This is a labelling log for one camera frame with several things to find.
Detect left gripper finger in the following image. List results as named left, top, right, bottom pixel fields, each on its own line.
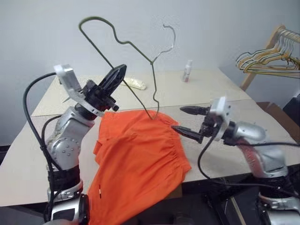
left=106, top=67, right=128, bottom=95
left=100, top=64, right=127, bottom=88

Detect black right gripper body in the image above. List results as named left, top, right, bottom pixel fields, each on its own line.
left=198, top=106, right=219, bottom=144

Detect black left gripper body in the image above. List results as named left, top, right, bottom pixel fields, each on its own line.
left=82, top=79, right=120, bottom=112

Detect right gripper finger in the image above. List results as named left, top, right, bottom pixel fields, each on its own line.
left=180, top=105, right=211, bottom=116
left=171, top=125, right=203, bottom=143

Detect green wire hanger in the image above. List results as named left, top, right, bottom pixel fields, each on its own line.
left=79, top=15, right=177, bottom=120

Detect orange shorts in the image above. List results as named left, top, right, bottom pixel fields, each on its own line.
left=87, top=110, right=192, bottom=225

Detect wooden hanger rack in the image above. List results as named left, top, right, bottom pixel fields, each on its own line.
left=240, top=24, right=300, bottom=91

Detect crumpled cream cloth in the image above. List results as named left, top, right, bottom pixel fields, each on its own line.
left=123, top=77, right=147, bottom=91

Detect small white bottle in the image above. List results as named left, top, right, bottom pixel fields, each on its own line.
left=181, top=60, right=194, bottom=83

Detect black box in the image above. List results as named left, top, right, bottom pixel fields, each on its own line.
left=283, top=93, right=300, bottom=122

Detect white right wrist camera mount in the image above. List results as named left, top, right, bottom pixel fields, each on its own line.
left=209, top=96, right=232, bottom=142

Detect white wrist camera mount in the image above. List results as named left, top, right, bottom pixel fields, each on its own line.
left=53, top=63, right=105, bottom=118
left=209, top=96, right=232, bottom=142

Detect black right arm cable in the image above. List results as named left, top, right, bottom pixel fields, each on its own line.
left=197, top=126, right=300, bottom=195

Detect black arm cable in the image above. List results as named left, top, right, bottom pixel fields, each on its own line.
left=23, top=72, right=60, bottom=222
left=197, top=126, right=300, bottom=195

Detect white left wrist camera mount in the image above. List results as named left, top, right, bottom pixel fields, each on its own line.
left=53, top=63, right=105, bottom=118

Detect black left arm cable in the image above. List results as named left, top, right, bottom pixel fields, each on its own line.
left=23, top=72, right=60, bottom=222

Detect yellow wire hanger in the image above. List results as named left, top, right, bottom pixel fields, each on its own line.
left=235, top=37, right=300, bottom=77

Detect white wire hanger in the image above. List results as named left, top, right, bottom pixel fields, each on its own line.
left=274, top=29, right=300, bottom=57

